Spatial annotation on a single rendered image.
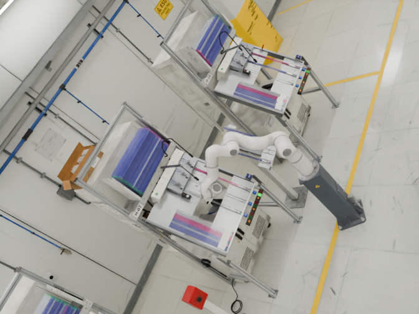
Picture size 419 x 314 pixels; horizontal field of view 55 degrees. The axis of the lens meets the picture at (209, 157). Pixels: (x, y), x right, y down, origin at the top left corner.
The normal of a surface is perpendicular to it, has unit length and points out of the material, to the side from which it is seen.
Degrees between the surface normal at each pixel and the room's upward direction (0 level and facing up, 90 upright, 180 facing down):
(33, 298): 90
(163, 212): 47
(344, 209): 90
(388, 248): 0
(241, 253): 90
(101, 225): 90
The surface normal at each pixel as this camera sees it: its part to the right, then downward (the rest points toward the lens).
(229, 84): 0.00, -0.46
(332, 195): -0.07, 0.70
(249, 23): 0.66, -0.07
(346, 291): -0.65, -0.57
